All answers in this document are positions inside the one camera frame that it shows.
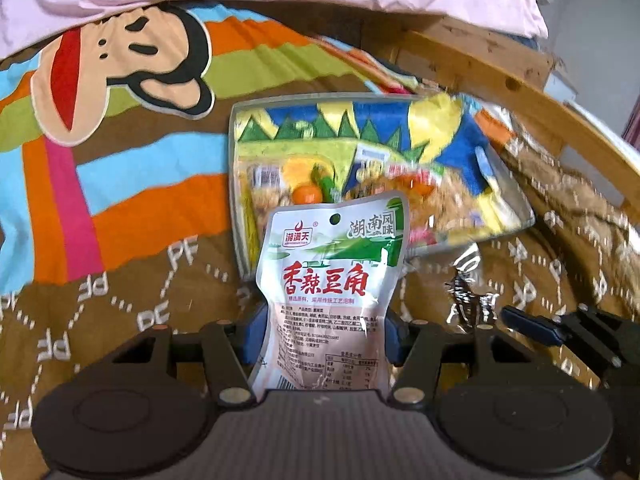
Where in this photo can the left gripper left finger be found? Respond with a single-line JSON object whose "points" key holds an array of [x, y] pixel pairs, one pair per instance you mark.
{"points": [[228, 348]]}

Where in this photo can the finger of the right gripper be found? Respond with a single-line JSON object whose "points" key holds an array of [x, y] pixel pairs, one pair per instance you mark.
{"points": [[538, 328]]}

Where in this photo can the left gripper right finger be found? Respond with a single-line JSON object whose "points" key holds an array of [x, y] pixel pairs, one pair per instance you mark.
{"points": [[416, 349]]}

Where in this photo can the dark jerky clear packet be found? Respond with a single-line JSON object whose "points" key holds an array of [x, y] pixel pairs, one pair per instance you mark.
{"points": [[472, 302]]}

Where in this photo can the white spicy bean packet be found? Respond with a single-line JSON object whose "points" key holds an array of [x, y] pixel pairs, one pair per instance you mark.
{"points": [[328, 273]]}

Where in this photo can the rice cracker clear packet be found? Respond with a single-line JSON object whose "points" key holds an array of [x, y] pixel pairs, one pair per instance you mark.
{"points": [[461, 214]]}

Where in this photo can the mixed nut bar packet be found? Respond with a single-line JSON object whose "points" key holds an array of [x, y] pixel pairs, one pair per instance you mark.
{"points": [[268, 191]]}

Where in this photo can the orange mandarin fruit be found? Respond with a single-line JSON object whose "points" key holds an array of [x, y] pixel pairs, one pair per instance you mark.
{"points": [[306, 194]]}

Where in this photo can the blue calcium stick packet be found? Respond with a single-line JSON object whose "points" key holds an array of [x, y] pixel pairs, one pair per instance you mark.
{"points": [[368, 162]]}

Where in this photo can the green sausage stick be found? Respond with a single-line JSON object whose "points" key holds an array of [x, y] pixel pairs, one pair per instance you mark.
{"points": [[322, 178]]}

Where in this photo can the yellow snack bar packet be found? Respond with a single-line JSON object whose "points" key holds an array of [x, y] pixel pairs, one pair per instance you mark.
{"points": [[250, 228]]}

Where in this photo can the orange chicken snack packet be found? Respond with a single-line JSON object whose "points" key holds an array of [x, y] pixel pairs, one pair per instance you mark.
{"points": [[424, 208]]}

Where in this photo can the gold foil snack packet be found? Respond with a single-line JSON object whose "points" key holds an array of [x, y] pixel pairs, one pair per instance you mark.
{"points": [[380, 179]]}

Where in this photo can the grey metal tray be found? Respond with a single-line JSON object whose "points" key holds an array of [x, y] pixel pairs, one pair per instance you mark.
{"points": [[380, 174]]}

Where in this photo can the dinosaur print cloth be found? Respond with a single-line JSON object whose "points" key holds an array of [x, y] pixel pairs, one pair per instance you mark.
{"points": [[375, 154]]}

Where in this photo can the pink curtain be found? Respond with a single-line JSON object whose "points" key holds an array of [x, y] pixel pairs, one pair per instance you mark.
{"points": [[632, 131]]}

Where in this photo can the wooden bed rail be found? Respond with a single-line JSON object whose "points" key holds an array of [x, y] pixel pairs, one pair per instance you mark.
{"points": [[466, 58]]}

